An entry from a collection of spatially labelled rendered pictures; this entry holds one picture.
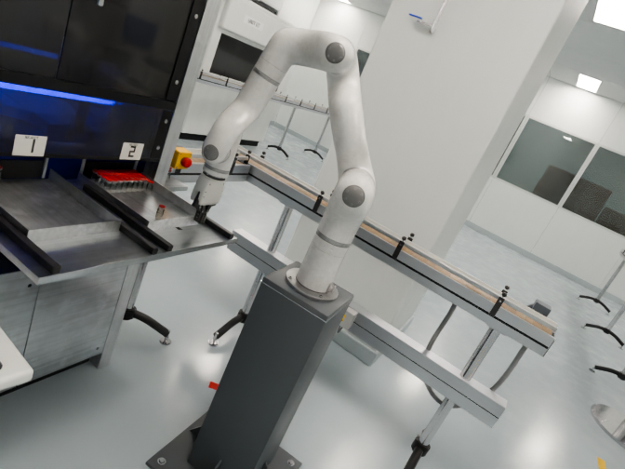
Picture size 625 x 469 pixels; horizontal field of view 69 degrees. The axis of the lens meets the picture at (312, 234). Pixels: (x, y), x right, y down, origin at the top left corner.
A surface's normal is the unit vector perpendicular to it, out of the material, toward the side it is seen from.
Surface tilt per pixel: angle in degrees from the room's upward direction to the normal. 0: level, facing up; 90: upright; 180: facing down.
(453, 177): 90
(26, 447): 0
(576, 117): 90
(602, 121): 90
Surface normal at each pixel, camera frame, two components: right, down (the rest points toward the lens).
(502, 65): -0.47, 0.11
